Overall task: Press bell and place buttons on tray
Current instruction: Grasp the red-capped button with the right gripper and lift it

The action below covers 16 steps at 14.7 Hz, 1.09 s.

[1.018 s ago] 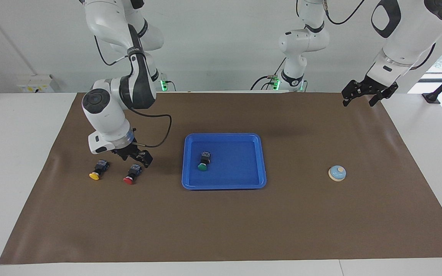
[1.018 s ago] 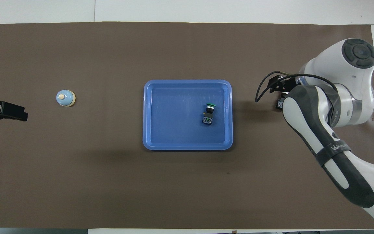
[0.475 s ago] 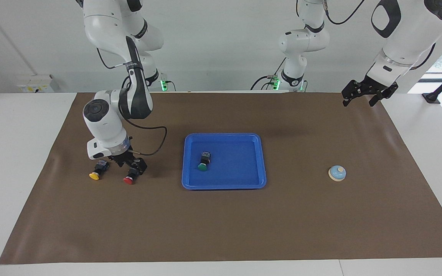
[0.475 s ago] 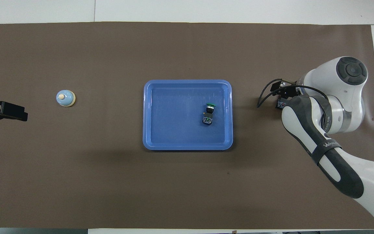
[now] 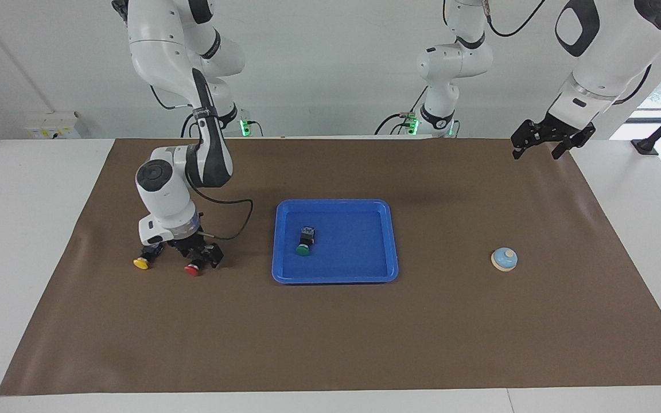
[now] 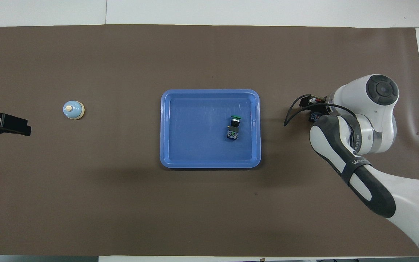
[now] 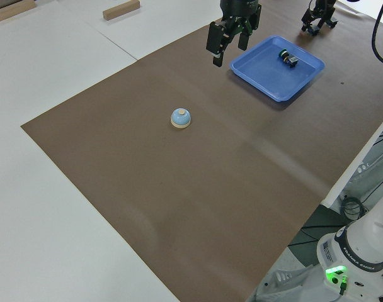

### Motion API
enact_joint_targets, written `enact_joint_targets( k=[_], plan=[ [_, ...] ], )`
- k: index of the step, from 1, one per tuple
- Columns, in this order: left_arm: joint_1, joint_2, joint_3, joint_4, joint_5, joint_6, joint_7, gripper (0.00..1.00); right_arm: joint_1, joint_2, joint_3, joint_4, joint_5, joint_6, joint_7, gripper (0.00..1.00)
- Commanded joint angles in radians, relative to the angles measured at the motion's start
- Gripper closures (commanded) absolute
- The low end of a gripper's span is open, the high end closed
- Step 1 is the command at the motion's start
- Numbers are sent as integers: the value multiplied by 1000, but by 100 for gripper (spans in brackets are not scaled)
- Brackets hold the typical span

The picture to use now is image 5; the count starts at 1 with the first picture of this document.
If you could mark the white wall socket box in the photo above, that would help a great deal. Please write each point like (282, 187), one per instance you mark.
(49, 129)

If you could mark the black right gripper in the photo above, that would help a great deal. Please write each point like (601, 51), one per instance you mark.
(188, 244)

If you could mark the red push button switch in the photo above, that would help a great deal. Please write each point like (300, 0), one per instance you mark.
(193, 271)

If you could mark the green push button switch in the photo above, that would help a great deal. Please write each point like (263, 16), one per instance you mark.
(304, 244)

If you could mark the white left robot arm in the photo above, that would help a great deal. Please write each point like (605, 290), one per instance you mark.
(611, 57)

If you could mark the blue plastic tray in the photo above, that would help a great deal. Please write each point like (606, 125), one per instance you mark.
(353, 252)

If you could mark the brown table mat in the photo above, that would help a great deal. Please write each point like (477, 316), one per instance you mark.
(193, 344)

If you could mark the yellow push button switch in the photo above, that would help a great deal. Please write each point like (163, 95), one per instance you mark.
(142, 263)

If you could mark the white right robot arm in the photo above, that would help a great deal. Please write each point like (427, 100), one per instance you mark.
(164, 195)

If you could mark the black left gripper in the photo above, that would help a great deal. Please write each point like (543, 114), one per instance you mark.
(554, 131)

